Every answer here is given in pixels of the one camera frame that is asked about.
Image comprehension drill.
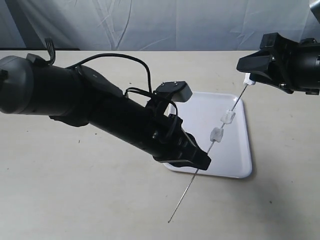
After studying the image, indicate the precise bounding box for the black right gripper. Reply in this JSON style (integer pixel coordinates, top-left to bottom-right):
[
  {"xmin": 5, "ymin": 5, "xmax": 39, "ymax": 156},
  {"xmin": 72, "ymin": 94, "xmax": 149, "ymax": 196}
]
[{"xmin": 236, "ymin": 32, "xmax": 320, "ymax": 95}]

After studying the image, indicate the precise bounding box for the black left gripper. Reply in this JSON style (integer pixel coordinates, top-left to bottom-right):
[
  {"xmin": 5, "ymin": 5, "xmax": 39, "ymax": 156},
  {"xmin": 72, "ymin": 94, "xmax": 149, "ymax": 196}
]
[{"xmin": 142, "ymin": 114, "xmax": 212, "ymax": 171}]

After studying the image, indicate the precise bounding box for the white marshmallow handle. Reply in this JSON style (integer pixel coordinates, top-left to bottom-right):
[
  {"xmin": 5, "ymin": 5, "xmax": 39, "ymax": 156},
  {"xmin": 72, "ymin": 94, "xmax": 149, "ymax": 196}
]
[{"xmin": 210, "ymin": 127, "xmax": 224, "ymax": 143}]

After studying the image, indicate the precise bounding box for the thin metal skewer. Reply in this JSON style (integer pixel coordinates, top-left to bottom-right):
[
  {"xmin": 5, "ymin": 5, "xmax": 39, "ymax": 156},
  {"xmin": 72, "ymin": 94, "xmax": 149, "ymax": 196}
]
[{"xmin": 167, "ymin": 85, "xmax": 248, "ymax": 224}]

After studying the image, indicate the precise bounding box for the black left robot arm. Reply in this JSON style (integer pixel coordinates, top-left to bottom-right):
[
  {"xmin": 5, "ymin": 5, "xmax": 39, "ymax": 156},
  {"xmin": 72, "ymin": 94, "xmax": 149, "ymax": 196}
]
[{"xmin": 0, "ymin": 54, "xmax": 211, "ymax": 170}]

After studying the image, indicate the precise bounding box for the white rectangular plastic tray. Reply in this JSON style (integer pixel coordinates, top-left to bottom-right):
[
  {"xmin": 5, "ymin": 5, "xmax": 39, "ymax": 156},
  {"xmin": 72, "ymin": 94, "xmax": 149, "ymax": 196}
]
[{"xmin": 176, "ymin": 92, "xmax": 253, "ymax": 179}]

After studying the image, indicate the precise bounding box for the grey wrinkled backdrop curtain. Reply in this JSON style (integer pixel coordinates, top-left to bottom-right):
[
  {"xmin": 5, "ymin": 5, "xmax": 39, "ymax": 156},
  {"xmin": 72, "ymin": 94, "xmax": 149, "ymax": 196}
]
[{"xmin": 0, "ymin": 0, "xmax": 320, "ymax": 51}]

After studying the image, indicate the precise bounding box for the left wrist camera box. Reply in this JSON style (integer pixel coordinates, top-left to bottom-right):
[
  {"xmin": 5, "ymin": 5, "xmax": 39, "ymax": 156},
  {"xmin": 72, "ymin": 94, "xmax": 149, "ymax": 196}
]
[{"xmin": 154, "ymin": 81, "xmax": 193, "ymax": 103}]

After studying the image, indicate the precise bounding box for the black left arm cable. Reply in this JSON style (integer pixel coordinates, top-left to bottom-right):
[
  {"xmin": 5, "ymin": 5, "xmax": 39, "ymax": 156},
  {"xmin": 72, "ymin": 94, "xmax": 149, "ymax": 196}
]
[{"xmin": 44, "ymin": 37, "xmax": 181, "ymax": 141}]

